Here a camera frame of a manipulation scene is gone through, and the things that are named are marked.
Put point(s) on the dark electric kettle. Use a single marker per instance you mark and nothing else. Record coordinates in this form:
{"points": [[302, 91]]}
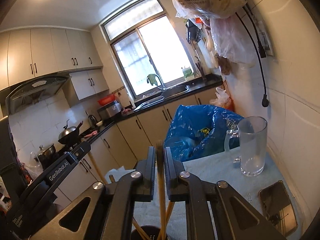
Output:
{"points": [[92, 121]]}

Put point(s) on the red plastic basin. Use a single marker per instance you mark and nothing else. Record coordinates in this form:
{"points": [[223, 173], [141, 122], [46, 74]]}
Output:
{"points": [[106, 100]]}

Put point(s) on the green cloth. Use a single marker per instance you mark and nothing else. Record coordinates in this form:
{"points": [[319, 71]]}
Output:
{"points": [[151, 79]]}

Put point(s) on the single wooden chopstick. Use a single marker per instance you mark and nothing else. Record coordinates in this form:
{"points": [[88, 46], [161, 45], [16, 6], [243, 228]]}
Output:
{"points": [[97, 168]]}

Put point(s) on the pink cloth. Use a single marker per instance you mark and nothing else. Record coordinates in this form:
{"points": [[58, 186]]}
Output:
{"points": [[90, 134]]}

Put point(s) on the blue plastic bag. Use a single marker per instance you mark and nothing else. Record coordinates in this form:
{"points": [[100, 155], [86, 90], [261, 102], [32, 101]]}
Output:
{"points": [[185, 125]]}

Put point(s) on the clear hanging plastic bag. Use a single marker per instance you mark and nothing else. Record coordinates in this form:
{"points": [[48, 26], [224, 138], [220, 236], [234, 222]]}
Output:
{"points": [[232, 40]]}

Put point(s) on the beige base cabinets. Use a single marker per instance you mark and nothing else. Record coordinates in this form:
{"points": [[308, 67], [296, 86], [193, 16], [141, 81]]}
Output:
{"points": [[150, 122]]}

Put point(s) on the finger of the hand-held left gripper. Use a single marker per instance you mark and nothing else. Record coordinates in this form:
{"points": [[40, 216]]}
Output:
{"points": [[81, 150]]}

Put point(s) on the black wall rack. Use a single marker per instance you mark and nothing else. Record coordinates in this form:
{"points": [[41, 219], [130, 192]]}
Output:
{"points": [[193, 30]]}

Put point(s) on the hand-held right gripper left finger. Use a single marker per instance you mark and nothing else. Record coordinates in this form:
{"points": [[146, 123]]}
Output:
{"points": [[150, 175]]}

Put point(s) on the brown dried food bundle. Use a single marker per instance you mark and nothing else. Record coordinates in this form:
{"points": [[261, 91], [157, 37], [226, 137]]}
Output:
{"points": [[224, 66]]}

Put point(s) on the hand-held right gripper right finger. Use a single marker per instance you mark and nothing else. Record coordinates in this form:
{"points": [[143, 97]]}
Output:
{"points": [[170, 175]]}

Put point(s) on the black smartphone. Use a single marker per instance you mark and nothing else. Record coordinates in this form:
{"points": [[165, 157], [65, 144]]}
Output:
{"points": [[277, 210]]}

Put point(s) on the white wall socket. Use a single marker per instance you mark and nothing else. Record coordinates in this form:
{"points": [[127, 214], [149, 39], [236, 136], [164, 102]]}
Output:
{"points": [[266, 40]]}

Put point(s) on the beige small wall cabinet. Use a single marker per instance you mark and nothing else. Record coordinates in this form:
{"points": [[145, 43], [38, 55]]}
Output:
{"points": [[90, 82]]}

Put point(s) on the black wok with lid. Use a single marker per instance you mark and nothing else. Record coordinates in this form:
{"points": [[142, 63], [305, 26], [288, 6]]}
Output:
{"points": [[68, 133]]}

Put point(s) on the beige upper wall cabinets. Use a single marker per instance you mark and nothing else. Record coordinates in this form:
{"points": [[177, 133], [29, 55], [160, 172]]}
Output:
{"points": [[50, 50]]}

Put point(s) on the chrome sink faucet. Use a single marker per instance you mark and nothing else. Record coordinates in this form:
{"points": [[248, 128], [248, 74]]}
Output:
{"points": [[161, 80]]}

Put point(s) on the black range hood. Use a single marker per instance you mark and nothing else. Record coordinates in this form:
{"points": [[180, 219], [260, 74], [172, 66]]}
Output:
{"points": [[35, 90]]}

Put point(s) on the green label bottle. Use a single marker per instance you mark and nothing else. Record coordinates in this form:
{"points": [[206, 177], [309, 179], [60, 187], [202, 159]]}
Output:
{"points": [[188, 73]]}

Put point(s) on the small orange white plastic bag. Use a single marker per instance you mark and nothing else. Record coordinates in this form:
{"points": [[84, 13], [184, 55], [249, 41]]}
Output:
{"points": [[221, 97]]}

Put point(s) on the steel kitchen sink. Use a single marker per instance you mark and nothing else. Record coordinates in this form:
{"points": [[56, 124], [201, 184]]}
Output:
{"points": [[172, 91]]}

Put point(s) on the pink rag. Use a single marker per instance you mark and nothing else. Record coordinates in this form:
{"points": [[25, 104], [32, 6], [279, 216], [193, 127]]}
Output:
{"points": [[127, 111]]}

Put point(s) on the black gas stove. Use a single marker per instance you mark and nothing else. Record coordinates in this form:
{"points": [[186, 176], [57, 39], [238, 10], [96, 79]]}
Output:
{"points": [[72, 147]]}

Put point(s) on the dark grey perforated chopstick holder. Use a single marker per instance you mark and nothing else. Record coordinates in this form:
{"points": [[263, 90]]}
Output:
{"points": [[150, 233]]}

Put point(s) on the dark countertop utensil holder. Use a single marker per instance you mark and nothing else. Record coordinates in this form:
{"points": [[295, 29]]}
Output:
{"points": [[200, 71]]}

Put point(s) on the light blue table cloth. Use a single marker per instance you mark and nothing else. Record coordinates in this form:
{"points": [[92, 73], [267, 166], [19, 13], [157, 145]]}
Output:
{"points": [[225, 175]]}

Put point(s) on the bunch of wooden chopsticks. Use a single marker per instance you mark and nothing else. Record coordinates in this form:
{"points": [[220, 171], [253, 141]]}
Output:
{"points": [[169, 210]]}

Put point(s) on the kitchen window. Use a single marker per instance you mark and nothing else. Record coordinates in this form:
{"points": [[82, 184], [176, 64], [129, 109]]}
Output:
{"points": [[150, 47]]}

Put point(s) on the silver rice cooker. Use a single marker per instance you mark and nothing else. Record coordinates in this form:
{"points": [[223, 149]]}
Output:
{"points": [[110, 110]]}

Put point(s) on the white cutting board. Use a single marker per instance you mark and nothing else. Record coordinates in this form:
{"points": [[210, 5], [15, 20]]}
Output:
{"points": [[209, 53]]}

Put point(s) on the clear glass mug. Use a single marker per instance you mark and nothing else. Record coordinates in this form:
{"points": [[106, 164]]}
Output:
{"points": [[251, 150]]}

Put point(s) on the steel pot with lid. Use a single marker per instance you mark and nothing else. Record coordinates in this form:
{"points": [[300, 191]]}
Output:
{"points": [[47, 151]]}

